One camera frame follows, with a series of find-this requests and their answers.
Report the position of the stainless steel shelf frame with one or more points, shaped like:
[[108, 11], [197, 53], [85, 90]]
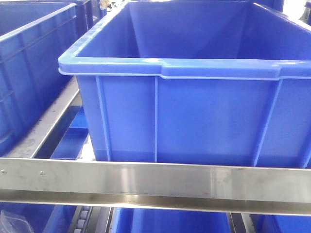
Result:
[[235, 189]]

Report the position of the blue crate on shelf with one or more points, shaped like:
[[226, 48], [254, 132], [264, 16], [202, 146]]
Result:
[[32, 37], [216, 82]]

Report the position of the clear plastic bag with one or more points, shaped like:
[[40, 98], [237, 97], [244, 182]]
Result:
[[12, 223]]

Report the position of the blue crate on shelf middle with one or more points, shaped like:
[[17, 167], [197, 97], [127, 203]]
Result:
[[216, 82]]

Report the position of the blue bin lower middle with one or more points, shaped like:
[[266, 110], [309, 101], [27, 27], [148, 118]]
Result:
[[135, 220]]

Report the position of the blue bin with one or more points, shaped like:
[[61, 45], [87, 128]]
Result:
[[135, 220], [43, 218]]

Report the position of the blue bin lower left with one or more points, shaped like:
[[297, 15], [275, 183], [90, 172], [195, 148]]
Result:
[[43, 218]]

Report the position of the blue crate on shelf left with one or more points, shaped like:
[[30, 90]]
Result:
[[32, 37]]

